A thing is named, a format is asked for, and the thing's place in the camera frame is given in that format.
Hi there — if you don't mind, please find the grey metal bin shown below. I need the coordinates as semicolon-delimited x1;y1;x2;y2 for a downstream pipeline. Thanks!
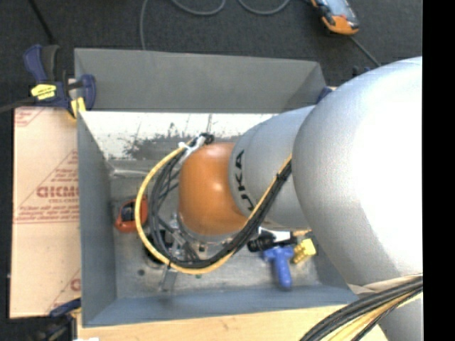
73;47;360;328

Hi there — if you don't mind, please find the blue plastic handle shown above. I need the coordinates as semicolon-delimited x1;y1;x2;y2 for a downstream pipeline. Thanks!
262;246;294;291

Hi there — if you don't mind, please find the red and black round object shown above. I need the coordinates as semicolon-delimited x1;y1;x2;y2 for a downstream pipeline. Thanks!
114;196;149;234

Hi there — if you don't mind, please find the black cylinder on white bracket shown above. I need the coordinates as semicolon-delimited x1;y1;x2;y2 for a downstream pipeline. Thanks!
246;227;313;254

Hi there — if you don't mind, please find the yellow toy block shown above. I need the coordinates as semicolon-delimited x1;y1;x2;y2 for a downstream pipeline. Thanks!
291;239;318;265

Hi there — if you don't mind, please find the brown cardboard board red print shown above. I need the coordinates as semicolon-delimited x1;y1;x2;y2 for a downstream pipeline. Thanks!
8;106;82;320

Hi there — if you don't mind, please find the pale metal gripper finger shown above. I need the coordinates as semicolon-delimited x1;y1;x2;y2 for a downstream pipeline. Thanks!
159;265;179;293

